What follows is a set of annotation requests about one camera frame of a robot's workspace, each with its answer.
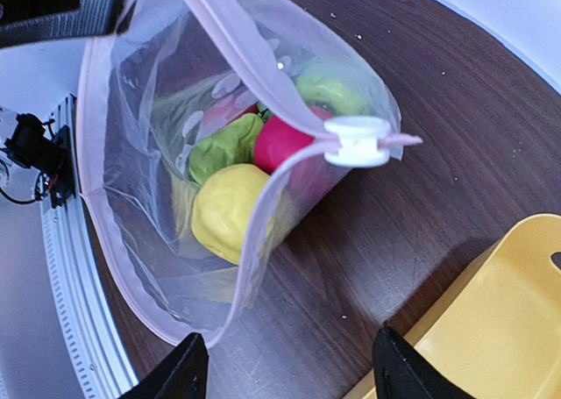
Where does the yellow plastic basket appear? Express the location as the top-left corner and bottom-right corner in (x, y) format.
(350, 214), (560, 398)

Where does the red toy pepper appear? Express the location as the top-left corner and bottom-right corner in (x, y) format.
(202, 102), (258, 127)

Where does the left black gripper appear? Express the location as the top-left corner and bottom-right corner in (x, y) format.
(1, 0), (124, 48)

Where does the yellow toy lemon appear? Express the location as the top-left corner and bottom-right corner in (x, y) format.
(191, 163), (269, 266)

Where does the front aluminium rail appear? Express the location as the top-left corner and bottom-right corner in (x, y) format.
(40, 96), (138, 398)

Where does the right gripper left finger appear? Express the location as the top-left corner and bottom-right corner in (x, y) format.
(119, 332), (209, 399)

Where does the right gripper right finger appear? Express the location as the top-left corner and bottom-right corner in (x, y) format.
(372, 324), (472, 399)

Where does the light green toy squash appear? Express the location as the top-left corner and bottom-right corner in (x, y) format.
(188, 113), (265, 186)

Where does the small red toy tomato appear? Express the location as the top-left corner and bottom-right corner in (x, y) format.
(254, 116), (314, 174)

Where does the clear zip top bag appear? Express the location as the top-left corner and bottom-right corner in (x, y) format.
(76, 0), (420, 346)

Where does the green toy apple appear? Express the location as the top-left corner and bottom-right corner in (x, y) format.
(294, 69), (370, 116)

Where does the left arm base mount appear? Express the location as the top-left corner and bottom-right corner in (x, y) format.
(1, 113), (76, 209)

